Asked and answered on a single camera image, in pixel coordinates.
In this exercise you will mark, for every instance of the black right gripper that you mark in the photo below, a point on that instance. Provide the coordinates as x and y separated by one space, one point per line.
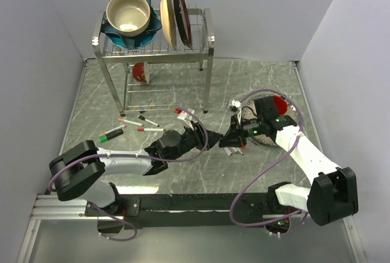
234 136

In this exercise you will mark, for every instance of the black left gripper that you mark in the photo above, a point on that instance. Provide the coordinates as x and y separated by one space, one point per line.
199 134

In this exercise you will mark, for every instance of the black capped white marker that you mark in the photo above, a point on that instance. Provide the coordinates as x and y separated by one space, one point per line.
148 121

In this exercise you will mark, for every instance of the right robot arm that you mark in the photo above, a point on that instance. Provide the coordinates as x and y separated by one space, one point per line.
321 172

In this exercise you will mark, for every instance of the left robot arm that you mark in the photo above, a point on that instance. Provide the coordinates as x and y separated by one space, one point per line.
78 172

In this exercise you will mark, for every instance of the thin pink pen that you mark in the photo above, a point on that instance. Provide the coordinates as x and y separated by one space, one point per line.
113 130

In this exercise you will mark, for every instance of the speckled grey plate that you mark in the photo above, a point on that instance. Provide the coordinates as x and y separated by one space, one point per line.
249 112

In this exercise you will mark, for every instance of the red cup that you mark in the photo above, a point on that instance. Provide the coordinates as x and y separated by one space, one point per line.
280 104

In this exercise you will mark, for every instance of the steel dish rack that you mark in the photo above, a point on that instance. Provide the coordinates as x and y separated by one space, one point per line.
180 77

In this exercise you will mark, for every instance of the pink capped white marker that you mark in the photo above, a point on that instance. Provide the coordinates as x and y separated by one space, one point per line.
138 124

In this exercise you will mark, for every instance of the small red patterned bowl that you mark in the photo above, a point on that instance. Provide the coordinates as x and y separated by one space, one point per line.
140 72

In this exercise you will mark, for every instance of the green black marker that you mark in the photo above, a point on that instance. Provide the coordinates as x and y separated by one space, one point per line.
111 135

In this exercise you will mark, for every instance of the blue wavy bowl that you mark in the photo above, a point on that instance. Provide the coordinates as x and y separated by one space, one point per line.
133 42

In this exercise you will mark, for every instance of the cream plate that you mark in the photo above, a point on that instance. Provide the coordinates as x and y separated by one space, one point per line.
168 22

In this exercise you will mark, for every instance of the dark red plate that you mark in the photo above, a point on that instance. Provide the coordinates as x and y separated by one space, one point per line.
183 22

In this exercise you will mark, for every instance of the beige ceramic bowl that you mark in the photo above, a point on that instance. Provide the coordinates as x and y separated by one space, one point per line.
129 17

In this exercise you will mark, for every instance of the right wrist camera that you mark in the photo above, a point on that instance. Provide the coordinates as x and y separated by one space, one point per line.
236 107

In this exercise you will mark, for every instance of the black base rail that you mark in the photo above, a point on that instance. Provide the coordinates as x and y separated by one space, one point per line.
175 210

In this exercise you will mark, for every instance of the aluminium frame rail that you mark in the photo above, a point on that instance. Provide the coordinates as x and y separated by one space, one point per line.
326 206

